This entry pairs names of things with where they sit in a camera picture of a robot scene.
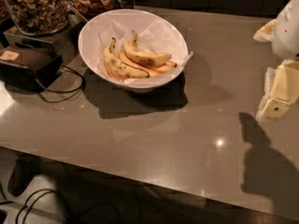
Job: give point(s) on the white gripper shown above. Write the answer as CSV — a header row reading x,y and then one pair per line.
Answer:
x,y
287,34

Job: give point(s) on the middle orange banana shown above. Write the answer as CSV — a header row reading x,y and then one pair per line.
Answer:
x,y
152,70

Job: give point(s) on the front spotted yellow banana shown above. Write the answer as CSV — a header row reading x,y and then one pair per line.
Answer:
x,y
120,68

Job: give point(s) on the white bowl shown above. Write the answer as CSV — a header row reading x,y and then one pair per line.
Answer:
x,y
93,44

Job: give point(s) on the white paper liner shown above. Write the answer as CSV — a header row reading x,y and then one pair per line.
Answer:
x,y
162,36

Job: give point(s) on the metal jar stand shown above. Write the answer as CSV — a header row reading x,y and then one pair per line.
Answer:
x,y
64,42

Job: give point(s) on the glass jar of nuts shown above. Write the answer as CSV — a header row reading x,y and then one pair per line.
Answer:
x,y
38,17

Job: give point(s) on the black device with label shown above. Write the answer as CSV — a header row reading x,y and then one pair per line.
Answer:
x,y
28,68

